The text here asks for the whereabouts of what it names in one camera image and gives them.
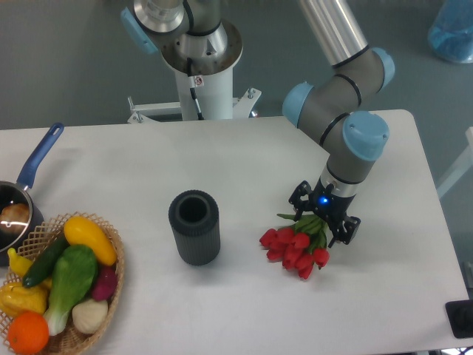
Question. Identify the dark green cucumber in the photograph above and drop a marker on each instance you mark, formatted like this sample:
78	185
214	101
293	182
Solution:
44	264

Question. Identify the blue handled saucepan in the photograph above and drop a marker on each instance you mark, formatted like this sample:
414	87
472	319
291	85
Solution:
18	192

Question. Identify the blue plastic bag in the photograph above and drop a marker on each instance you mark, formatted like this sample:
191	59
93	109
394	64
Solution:
450	35

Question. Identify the dark grey ribbed vase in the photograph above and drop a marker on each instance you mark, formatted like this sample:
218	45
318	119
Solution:
195	221

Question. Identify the orange fruit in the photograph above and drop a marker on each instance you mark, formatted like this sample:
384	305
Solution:
28	333

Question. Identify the small yellow banana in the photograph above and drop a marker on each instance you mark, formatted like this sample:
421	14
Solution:
17	263

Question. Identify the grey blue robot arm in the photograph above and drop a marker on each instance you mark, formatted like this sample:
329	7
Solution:
201	47

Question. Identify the white garlic bulb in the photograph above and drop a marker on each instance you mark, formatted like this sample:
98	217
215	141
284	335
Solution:
89	315

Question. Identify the yellow squash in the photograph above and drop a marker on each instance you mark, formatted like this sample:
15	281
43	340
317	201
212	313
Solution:
79	230

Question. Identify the yellow bell pepper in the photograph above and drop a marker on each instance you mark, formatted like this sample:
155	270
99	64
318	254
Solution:
16	299

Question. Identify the black device at edge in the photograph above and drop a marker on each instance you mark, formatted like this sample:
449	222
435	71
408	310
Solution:
459	314

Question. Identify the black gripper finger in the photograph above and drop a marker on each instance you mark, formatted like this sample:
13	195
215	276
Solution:
300	200
343	230

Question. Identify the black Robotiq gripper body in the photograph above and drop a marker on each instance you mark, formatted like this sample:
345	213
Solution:
328	206

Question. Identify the green bok choy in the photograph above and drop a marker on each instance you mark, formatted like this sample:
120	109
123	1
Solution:
72	277

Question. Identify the browned bread in pan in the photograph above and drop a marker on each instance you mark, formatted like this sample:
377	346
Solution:
14	218

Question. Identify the red tulip bouquet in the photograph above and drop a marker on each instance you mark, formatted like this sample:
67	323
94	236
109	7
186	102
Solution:
300	246

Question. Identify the white frame at right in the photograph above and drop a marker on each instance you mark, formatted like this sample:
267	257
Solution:
461	165

